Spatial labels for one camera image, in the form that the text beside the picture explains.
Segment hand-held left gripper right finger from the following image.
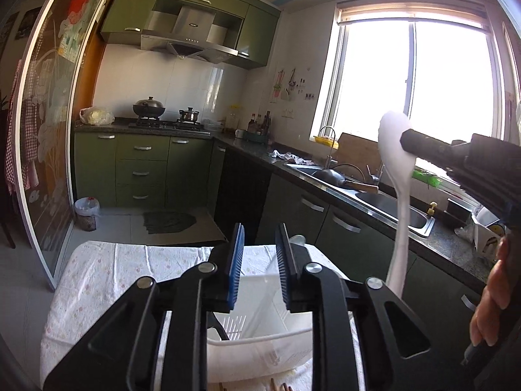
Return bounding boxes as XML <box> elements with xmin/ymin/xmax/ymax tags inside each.
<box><xmin>275</xmin><ymin>223</ymin><xmax>469</xmax><ymax>391</ymax></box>

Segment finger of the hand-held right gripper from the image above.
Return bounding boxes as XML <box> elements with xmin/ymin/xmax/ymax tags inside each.
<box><xmin>400</xmin><ymin>128</ymin><xmax>475</xmax><ymax>172</ymax></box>

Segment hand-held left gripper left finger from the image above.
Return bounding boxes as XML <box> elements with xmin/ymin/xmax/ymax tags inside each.
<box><xmin>43</xmin><ymin>223</ymin><xmax>247</xmax><ymax>391</ymax></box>

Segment white spoon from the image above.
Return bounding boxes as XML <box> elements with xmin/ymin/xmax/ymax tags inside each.
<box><xmin>378</xmin><ymin>111</ymin><xmax>416</xmax><ymax>294</ymax></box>

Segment white plastic utensil holder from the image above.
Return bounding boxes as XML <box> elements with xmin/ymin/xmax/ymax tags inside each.
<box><xmin>205</xmin><ymin>271</ymin><xmax>316</xmax><ymax>377</ymax></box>

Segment person's right hand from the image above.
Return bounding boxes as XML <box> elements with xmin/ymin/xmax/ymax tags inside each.
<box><xmin>469</xmin><ymin>237</ymin><xmax>513</xmax><ymax>347</ymax></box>

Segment green basket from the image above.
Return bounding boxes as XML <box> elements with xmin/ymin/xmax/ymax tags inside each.
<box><xmin>412</xmin><ymin>169</ymin><xmax>442</xmax><ymax>188</ymax></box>

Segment dish rack with plates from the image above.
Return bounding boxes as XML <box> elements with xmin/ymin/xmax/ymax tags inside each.
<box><xmin>473</xmin><ymin>208</ymin><xmax>508</xmax><ymax>262</ymax></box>

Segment wooden cutting board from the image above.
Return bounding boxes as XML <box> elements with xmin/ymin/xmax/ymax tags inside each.
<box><xmin>336</xmin><ymin>132</ymin><xmax>385</xmax><ymax>167</ymax></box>

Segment steel sink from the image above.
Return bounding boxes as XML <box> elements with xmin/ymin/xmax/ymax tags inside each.
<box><xmin>287</xmin><ymin>162</ymin><xmax>436</xmax><ymax>238</ymax></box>

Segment dark floor mat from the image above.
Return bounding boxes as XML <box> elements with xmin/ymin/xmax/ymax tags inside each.
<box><xmin>142</xmin><ymin>211</ymin><xmax>197</xmax><ymax>235</ymax></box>

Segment large window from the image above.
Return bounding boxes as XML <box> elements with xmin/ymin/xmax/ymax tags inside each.
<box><xmin>309</xmin><ymin>2</ymin><xmax>521</xmax><ymax>159</ymax></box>

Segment small steel faucet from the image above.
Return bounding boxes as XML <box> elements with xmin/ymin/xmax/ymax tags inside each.
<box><xmin>318</xmin><ymin>126</ymin><xmax>338</xmax><ymax>170</ymax></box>

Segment yellow sink caddy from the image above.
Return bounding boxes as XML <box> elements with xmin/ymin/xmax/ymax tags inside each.
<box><xmin>313</xmin><ymin>134</ymin><xmax>339</xmax><ymax>150</ymax></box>

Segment crumpled dishcloth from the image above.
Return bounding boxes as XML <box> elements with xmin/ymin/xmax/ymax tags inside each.
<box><xmin>268</xmin><ymin>150</ymin><xmax>314</xmax><ymax>164</ymax></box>

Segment floral white tablecloth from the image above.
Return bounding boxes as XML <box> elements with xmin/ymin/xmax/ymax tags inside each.
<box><xmin>41</xmin><ymin>241</ymin><xmax>367</xmax><ymax>391</ymax></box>

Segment dark granite countertop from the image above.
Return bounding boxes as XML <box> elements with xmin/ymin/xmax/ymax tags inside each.
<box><xmin>73</xmin><ymin>116</ymin><xmax>501</xmax><ymax>282</ymax></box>

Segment green lower cabinets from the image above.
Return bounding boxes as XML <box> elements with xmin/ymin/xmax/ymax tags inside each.
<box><xmin>73</xmin><ymin>132</ymin><xmax>493</xmax><ymax>355</ymax></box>

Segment green cabinets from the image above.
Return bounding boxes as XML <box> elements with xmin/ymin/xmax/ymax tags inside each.
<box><xmin>100</xmin><ymin>0</ymin><xmax>281</xmax><ymax>70</ymax></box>
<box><xmin>73</xmin><ymin>132</ymin><xmax>493</xmax><ymax>355</ymax></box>

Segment window roller blind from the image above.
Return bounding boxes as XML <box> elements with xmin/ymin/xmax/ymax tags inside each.
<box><xmin>336</xmin><ymin>2</ymin><xmax>489</xmax><ymax>33</ymax></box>

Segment row of condiment bottles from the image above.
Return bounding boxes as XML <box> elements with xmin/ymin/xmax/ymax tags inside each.
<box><xmin>246</xmin><ymin>111</ymin><xmax>274</xmax><ymax>137</ymax></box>

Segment black gas stove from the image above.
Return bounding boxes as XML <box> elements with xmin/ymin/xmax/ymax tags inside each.
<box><xmin>129</xmin><ymin>117</ymin><xmax>211</xmax><ymax>132</ymax></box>

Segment small trash bin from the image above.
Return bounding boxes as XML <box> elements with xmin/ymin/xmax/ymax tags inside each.
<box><xmin>74</xmin><ymin>197</ymin><xmax>101</xmax><ymax>231</ymax></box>

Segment black wok with lid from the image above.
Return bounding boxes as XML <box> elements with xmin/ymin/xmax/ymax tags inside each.
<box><xmin>132</xmin><ymin>96</ymin><xmax>167</xmax><ymax>118</ymax></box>

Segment white plastic bag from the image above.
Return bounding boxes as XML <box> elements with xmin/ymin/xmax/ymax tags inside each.
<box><xmin>79</xmin><ymin>107</ymin><xmax>115</xmax><ymax>125</ymax></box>

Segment green upper cabinets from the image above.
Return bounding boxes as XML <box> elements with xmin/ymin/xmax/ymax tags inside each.
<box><xmin>100</xmin><ymin>0</ymin><xmax>281</xmax><ymax>70</ymax></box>

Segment printed glass sliding door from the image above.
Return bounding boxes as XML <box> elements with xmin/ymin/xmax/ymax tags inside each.
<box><xmin>6</xmin><ymin>0</ymin><xmax>131</xmax><ymax>292</ymax></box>

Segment steel range hood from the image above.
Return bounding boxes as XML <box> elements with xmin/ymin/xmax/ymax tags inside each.
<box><xmin>140</xmin><ymin>5</ymin><xmax>239</xmax><ymax>64</ymax></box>

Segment red checkered apron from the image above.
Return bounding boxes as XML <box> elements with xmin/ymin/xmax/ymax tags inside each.
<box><xmin>5</xmin><ymin>59</ymin><xmax>41</xmax><ymax>190</ymax></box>

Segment black pan with wooden handle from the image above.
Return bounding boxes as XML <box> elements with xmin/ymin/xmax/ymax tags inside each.
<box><xmin>311</xmin><ymin>167</ymin><xmax>379</xmax><ymax>194</ymax></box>

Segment wall poster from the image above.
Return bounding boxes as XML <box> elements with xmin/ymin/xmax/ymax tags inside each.
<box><xmin>269</xmin><ymin>67</ymin><xmax>291</xmax><ymax>104</ymax></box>

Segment dark framed wall picture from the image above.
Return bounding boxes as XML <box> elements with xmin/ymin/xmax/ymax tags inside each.
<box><xmin>15</xmin><ymin>6</ymin><xmax>43</xmax><ymax>41</ymax></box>

